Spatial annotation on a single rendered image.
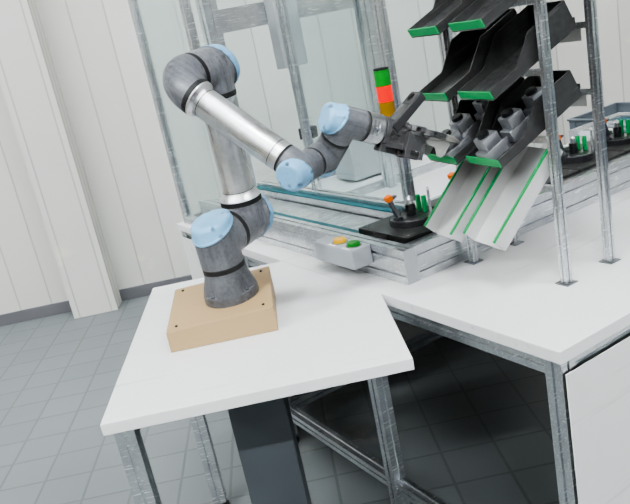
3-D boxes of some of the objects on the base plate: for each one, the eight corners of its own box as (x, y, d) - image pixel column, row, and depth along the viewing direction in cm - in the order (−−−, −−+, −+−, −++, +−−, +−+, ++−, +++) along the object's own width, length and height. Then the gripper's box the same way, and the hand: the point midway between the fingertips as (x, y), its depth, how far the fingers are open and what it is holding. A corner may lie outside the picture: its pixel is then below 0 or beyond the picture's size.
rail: (408, 285, 203) (402, 248, 200) (257, 240, 277) (251, 212, 274) (423, 278, 206) (417, 242, 203) (269, 235, 280) (263, 208, 277)
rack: (567, 287, 182) (535, -57, 158) (463, 262, 212) (423, -29, 188) (621, 259, 192) (597, -67, 168) (514, 240, 222) (482, -40, 198)
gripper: (364, 148, 185) (435, 164, 194) (387, 152, 174) (460, 169, 183) (372, 114, 184) (442, 132, 193) (395, 116, 173) (468, 135, 182)
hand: (449, 138), depth 187 cm, fingers closed on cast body, 4 cm apart
